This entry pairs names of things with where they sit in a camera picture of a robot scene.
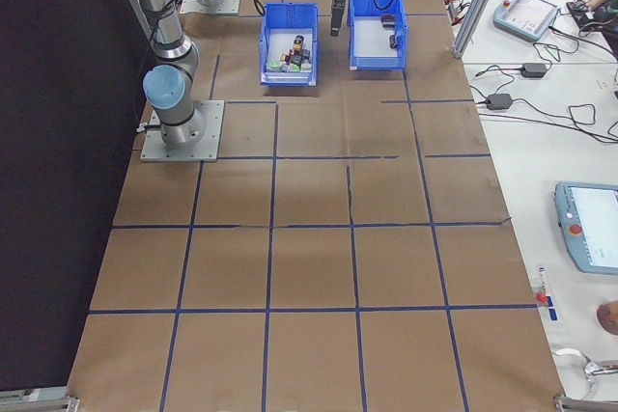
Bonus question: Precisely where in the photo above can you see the blue bin with black modules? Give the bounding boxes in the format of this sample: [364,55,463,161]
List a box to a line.
[347,0,409,71]

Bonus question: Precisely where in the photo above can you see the blue bin with coloured pushbuttons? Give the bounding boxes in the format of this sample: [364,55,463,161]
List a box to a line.
[259,1,320,88]

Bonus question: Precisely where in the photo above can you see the light blue teach pendant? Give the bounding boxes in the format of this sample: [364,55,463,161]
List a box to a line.
[553,180,618,275]
[492,0,562,44]

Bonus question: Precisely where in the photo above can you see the black handheld controller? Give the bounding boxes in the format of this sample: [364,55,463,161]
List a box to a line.
[565,0,594,25]

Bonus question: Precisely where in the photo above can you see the brown rounded object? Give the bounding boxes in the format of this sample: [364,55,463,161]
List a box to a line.
[596,300,618,336]

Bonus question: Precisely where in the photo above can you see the silver metal clamp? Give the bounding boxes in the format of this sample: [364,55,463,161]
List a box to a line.
[583,357,618,379]

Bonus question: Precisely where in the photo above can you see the aluminium profile post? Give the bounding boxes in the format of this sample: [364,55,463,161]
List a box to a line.
[451,0,513,60]

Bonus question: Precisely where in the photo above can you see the black fabric frame cover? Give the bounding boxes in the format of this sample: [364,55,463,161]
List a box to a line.
[0,0,155,397]

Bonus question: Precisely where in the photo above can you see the aluminium profile rail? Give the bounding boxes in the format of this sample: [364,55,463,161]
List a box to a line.
[552,392,618,412]
[0,385,81,412]

